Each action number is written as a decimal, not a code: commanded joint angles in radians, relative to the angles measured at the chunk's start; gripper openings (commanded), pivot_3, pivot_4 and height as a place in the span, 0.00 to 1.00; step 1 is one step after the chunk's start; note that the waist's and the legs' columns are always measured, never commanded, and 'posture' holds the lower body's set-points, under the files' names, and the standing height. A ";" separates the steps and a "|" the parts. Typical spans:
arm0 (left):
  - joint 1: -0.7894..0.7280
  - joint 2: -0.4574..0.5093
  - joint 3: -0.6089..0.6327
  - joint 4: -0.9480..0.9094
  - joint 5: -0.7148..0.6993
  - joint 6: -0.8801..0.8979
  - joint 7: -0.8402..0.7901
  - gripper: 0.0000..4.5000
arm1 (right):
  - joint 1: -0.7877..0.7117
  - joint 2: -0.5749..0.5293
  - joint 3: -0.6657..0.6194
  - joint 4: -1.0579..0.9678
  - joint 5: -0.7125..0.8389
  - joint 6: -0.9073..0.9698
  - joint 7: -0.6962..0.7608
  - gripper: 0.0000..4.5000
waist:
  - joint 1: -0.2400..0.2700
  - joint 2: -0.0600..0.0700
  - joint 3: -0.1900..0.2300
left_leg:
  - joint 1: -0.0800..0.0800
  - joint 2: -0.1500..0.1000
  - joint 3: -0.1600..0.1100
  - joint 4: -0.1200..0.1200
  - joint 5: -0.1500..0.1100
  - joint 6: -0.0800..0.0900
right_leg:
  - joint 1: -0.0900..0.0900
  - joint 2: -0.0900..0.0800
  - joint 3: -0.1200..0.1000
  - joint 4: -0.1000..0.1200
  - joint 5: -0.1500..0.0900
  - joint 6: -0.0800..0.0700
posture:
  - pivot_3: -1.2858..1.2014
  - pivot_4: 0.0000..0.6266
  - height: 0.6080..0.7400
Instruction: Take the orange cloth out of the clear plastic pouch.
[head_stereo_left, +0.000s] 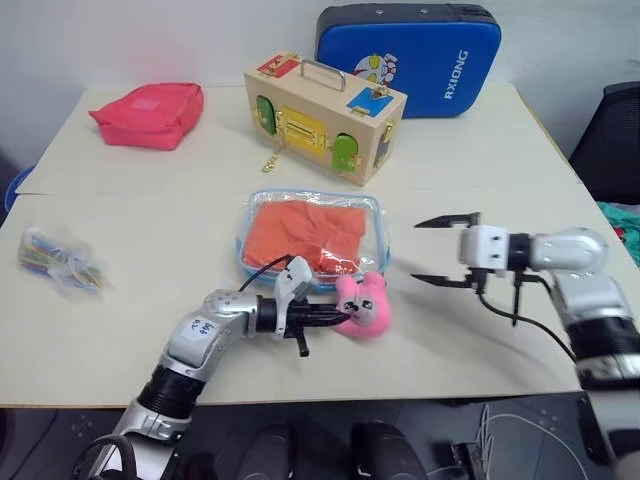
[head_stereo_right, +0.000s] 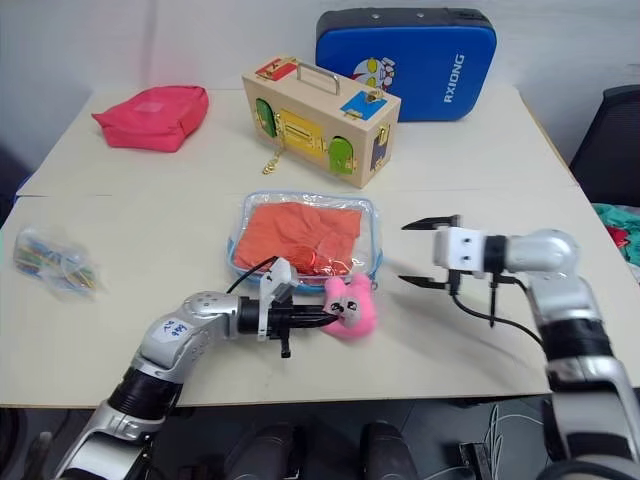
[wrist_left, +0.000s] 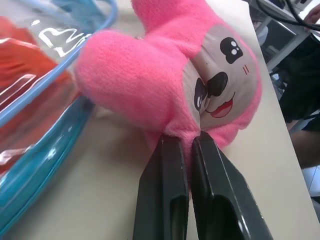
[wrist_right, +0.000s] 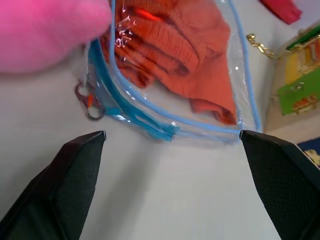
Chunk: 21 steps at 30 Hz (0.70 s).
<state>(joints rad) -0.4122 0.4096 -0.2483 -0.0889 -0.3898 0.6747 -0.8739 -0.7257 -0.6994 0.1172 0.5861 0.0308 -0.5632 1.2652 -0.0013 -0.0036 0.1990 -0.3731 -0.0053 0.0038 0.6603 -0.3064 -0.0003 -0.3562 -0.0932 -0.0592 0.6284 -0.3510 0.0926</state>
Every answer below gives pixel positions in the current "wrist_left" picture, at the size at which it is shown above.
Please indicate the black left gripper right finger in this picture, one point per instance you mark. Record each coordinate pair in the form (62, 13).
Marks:
(220, 185)

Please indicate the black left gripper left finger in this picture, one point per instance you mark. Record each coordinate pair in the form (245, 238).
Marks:
(162, 180)

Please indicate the pink plush toy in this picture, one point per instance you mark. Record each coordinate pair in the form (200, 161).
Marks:
(140, 75)

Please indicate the clear plastic pouch blue trim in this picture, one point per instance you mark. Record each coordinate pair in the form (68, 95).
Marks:
(37, 105)

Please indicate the orange cloth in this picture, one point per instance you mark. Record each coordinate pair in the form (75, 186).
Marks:
(27, 72)

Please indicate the seated person in dark clothes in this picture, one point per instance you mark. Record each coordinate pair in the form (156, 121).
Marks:
(300, 95)

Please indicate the grey metal shelf frame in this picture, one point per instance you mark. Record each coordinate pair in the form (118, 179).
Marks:
(277, 32)

